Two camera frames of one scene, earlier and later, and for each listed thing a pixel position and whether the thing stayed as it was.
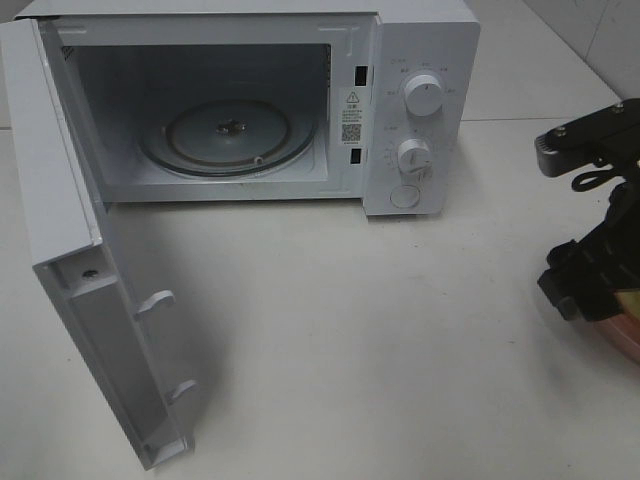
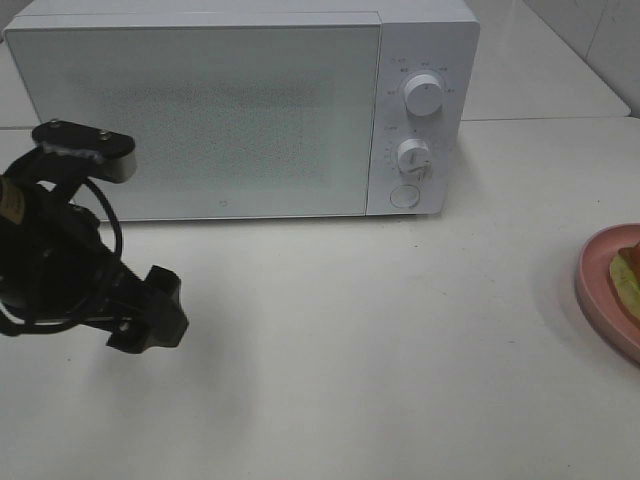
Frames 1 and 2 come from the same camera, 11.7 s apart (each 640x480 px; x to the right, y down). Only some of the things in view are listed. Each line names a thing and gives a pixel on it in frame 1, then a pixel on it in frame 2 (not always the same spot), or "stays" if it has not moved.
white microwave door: [67, 217] → [250, 121]
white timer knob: [414, 156] stays
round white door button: [404, 196] stays
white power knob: [423, 95] stays
